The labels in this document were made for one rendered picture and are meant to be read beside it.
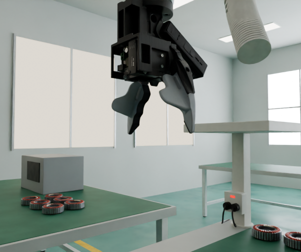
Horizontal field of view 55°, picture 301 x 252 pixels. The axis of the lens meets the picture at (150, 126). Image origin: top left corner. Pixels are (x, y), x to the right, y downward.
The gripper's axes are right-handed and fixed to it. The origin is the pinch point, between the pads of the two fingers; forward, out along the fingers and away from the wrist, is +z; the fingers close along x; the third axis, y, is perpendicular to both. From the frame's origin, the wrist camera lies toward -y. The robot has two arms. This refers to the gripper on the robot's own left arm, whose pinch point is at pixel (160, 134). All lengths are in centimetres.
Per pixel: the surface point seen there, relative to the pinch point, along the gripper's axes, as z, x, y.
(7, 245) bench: 40, -84, 0
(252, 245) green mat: 40, -24, -68
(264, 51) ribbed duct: -42, -36, -102
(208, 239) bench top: 40, -40, -62
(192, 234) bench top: 40, -48, -62
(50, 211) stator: 38, -115, -28
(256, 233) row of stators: 38, -27, -76
